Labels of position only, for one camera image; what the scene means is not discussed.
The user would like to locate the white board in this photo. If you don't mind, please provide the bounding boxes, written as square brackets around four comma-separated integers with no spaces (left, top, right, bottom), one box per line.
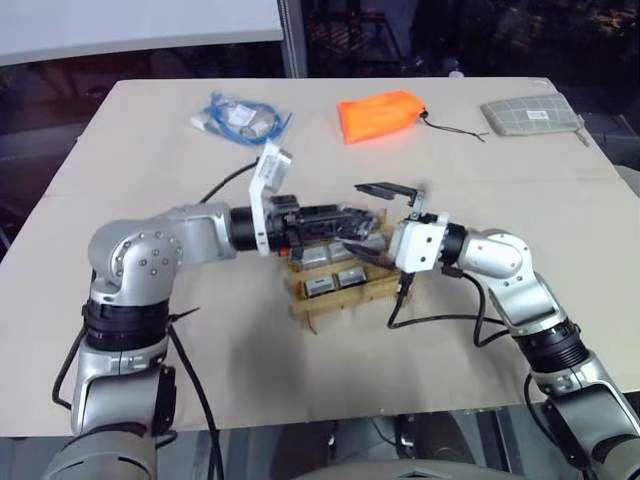
[0,0,282,67]

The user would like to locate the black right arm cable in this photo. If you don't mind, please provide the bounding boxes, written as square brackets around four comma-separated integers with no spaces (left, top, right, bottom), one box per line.
[441,265,512,348]
[388,272,510,331]

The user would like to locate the dark shelving rack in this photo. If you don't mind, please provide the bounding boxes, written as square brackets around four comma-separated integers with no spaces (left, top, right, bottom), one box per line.
[305,0,416,76]

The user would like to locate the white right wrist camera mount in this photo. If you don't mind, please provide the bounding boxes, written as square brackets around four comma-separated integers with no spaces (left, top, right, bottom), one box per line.
[388,212,450,275]

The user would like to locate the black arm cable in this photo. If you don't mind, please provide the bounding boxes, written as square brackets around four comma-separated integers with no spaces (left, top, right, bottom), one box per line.
[388,272,510,331]
[441,265,512,348]
[52,327,87,409]
[167,158,259,480]

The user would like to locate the grey plaid zipper pouch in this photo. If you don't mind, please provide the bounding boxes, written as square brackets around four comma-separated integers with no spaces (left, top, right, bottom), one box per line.
[480,93,592,148]

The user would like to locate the blue cable in clear bag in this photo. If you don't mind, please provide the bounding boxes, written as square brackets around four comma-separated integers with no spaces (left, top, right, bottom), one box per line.
[189,89,296,147]

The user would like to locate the wooden tray with metal blocks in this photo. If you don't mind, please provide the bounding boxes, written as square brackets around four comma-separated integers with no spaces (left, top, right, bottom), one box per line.
[284,208,415,335]

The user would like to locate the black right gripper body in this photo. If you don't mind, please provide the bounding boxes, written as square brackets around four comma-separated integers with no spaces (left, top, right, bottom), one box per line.
[405,189,431,222]

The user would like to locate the orange drawstring pouch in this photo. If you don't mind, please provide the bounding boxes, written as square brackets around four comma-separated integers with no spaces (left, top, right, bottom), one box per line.
[337,89,489,147]

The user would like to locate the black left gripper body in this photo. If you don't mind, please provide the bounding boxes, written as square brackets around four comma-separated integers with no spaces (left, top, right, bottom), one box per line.
[267,195,352,262]

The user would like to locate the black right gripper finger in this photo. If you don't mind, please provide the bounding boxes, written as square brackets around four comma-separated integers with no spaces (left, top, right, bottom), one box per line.
[354,181,427,207]
[344,242,399,272]

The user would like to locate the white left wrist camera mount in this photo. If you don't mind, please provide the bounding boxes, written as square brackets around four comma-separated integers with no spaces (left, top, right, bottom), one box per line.
[248,139,294,257]

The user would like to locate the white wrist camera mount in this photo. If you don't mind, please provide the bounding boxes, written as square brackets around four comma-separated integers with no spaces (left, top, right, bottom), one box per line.
[388,212,450,275]
[248,139,294,257]

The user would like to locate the metal pole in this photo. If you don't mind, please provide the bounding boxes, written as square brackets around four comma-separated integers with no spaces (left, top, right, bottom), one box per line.
[277,0,307,79]

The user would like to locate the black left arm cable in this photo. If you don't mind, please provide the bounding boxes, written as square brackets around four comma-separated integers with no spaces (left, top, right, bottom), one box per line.
[167,158,259,480]
[52,327,87,409]

